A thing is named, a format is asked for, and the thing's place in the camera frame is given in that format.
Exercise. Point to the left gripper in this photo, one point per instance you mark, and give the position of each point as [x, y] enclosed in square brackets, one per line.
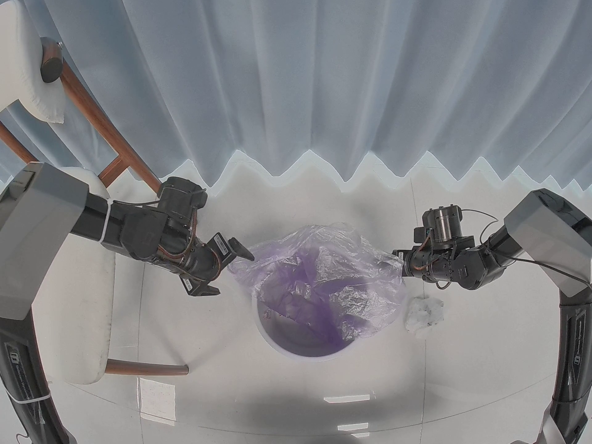
[203, 266]

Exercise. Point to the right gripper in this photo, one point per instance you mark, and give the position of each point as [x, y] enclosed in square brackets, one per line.
[421, 261]

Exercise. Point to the purple plastic bag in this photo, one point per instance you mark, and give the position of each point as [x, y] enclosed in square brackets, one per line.
[323, 257]

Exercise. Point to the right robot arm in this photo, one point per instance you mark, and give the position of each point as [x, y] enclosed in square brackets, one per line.
[541, 229]

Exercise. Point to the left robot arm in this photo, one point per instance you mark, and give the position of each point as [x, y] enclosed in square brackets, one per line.
[41, 229]

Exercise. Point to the white trash bin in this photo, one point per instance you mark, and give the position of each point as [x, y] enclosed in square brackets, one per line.
[300, 352]

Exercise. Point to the crumpled white paper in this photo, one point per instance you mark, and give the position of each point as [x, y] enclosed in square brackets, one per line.
[423, 317]

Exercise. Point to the pale blue curtain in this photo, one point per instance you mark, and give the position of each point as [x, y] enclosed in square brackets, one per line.
[296, 63]

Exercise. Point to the white cushioned wooden chair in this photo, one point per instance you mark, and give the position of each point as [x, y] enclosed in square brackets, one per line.
[27, 63]

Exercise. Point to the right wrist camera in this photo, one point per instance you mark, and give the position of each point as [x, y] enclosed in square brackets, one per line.
[420, 235]

